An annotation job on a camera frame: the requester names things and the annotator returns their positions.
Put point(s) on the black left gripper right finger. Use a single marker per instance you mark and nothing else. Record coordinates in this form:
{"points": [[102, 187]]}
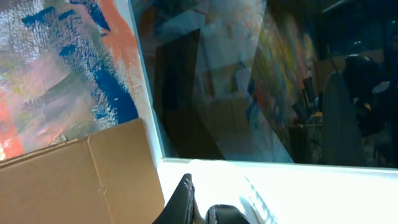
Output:
{"points": [[225, 214]]}

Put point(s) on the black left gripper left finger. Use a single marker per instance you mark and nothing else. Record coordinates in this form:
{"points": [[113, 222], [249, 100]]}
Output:
{"points": [[179, 209]]}

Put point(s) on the white t-shirt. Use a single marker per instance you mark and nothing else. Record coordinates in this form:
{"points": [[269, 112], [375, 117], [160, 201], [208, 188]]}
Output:
{"points": [[303, 193]]}

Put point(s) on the brown cardboard box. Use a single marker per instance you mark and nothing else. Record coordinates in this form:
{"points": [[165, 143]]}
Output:
{"points": [[105, 177]]}

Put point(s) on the glass window pane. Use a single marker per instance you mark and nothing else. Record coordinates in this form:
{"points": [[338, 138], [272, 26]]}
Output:
{"points": [[304, 82]]}

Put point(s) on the colourful abstract painting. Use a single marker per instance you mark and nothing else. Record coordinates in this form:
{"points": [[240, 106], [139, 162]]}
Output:
{"points": [[68, 68]]}

